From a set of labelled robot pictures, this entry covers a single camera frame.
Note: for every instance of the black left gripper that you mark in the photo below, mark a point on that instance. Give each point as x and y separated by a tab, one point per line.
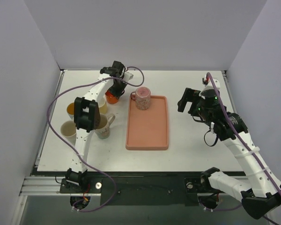
117	90

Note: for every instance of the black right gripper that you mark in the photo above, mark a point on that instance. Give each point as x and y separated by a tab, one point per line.
192	101

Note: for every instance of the orange ceramic mug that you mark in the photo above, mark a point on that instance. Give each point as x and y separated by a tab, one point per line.
110	98

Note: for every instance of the yellow ceramic mug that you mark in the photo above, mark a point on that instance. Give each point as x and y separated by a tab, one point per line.
102	105

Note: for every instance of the pink ghost pattern mug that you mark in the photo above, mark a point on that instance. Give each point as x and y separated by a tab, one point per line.
141	96

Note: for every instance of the shell pattern teal mug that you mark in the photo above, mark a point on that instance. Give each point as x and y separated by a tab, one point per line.
103	130

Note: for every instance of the blue glazed mug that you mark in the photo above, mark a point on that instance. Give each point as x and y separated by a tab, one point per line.
70	110

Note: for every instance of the cream dragon pattern mug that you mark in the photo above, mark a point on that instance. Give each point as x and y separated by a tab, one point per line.
68	131

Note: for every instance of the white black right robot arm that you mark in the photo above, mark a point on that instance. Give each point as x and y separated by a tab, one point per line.
263	192

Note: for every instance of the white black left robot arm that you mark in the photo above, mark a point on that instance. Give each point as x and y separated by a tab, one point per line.
87	117

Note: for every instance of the salmon pink plastic tray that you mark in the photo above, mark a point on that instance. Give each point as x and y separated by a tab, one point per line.
148	129

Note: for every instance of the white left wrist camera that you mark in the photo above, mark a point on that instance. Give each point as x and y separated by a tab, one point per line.
127	76

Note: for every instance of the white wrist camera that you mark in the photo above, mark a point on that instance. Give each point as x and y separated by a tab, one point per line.
127	76
210	83

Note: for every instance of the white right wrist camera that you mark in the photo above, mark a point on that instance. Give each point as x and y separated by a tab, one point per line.
210	83

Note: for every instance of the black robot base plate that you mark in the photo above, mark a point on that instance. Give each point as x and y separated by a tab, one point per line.
142	189

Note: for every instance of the aluminium table frame rail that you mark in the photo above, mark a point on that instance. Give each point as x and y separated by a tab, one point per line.
40	185

